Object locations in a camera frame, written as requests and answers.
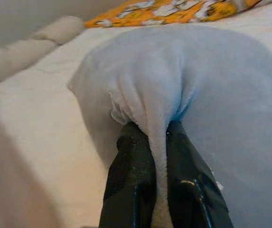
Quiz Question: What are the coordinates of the white quilted mattress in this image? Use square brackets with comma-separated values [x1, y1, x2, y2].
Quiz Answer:
[0, 4, 272, 228]

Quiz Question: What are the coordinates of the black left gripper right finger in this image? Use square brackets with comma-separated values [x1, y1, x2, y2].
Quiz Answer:
[165, 120, 234, 228]

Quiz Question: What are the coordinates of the light blue fleece towel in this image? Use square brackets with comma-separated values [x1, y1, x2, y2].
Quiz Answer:
[68, 23, 272, 228]

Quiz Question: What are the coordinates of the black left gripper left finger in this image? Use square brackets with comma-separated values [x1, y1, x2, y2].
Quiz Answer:
[98, 121, 157, 228]

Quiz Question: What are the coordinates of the orange cartoon print blanket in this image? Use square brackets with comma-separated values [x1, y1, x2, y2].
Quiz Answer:
[85, 0, 238, 29]

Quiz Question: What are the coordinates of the cream braided bumper pillow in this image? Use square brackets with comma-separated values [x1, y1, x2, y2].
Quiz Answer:
[0, 15, 84, 88]

